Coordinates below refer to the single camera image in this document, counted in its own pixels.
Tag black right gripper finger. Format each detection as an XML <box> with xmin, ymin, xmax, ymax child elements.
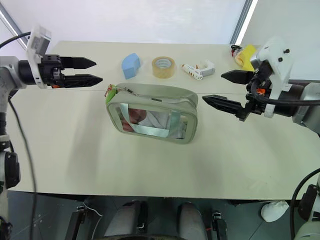
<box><xmin>201</xmin><ymin>94</ymin><xmax>246</xmax><ymax>118</ymax></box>
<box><xmin>220</xmin><ymin>69</ymin><xmax>256</xmax><ymax>85</ymax></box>

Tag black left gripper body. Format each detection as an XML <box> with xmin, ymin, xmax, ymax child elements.
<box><xmin>39</xmin><ymin>54</ymin><xmax>66</xmax><ymax>89</ymax></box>

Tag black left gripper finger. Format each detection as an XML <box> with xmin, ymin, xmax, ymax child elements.
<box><xmin>60</xmin><ymin>56</ymin><xmax>98</xmax><ymax>71</ymax></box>
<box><xmin>59</xmin><ymin>73</ymin><xmax>104</xmax><ymax>89</ymax></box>

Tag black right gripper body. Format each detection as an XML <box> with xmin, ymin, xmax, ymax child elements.
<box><xmin>234</xmin><ymin>61</ymin><xmax>277</xmax><ymax>122</ymax></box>

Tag clear green toiletry pouch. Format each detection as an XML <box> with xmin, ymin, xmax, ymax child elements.
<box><xmin>104</xmin><ymin>82</ymin><xmax>199</xmax><ymax>145</ymax></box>

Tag yellow snack packet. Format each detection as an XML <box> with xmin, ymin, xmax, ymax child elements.
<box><xmin>230</xmin><ymin>44</ymin><xmax>261</xmax><ymax>71</ymax></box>

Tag white glue gun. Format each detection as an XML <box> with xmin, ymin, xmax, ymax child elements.
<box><xmin>181</xmin><ymin>59</ymin><xmax>216</xmax><ymax>82</ymax></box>

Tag blue sponge block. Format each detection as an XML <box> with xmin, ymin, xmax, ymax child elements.
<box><xmin>121</xmin><ymin>52</ymin><xmax>143</xmax><ymax>80</ymax></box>

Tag brown packing tape roll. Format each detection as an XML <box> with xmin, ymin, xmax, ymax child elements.
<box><xmin>151</xmin><ymin>56</ymin><xmax>177</xmax><ymax>80</ymax></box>

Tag white shoe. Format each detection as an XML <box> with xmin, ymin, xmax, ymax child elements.
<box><xmin>260</xmin><ymin>200</ymin><xmax>290</xmax><ymax>223</ymax></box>

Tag grey robot right leg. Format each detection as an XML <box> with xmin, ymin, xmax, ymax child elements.
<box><xmin>178</xmin><ymin>201</ymin><xmax>210</xmax><ymax>240</ymax></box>

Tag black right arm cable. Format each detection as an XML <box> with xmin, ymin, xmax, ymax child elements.
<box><xmin>250</xmin><ymin>62</ymin><xmax>320</xmax><ymax>106</ymax></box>

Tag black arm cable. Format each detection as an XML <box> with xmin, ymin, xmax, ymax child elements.
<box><xmin>0</xmin><ymin>31</ymin><xmax>38</xmax><ymax>240</ymax></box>
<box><xmin>250</xmin><ymin>62</ymin><xmax>320</xmax><ymax>106</ymax></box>

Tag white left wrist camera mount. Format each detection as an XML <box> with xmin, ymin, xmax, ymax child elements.
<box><xmin>26</xmin><ymin>24</ymin><xmax>53</xmax><ymax>90</ymax></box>

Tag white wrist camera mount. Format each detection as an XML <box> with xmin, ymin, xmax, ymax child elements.
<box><xmin>26</xmin><ymin>24</ymin><xmax>53</xmax><ymax>90</ymax></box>
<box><xmin>249</xmin><ymin>36</ymin><xmax>294</xmax><ymax>118</ymax></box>

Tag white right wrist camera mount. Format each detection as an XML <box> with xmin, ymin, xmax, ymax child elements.
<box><xmin>249</xmin><ymin>36</ymin><xmax>294</xmax><ymax>118</ymax></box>

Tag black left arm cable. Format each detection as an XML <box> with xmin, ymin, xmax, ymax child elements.
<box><xmin>0</xmin><ymin>31</ymin><xmax>38</xmax><ymax>240</ymax></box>

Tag black right table leg bracket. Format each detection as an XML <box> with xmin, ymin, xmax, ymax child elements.
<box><xmin>211</xmin><ymin>211</ymin><xmax>229</xmax><ymax>240</ymax></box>

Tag black table leg bracket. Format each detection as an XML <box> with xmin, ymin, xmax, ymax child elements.
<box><xmin>211</xmin><ymin>211</ymin><xmax>229</xmax><ymax>240</ymax></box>
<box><xmin>65</xmin><ymin>204</ymin><xmax>88</xmax><ymax>240</ymax></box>

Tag black left table leg bracket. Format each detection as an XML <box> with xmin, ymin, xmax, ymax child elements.
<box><xmin>65</xmin><ymin>204</ymin><xmax>88</xmax><ymax>240</ymax></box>

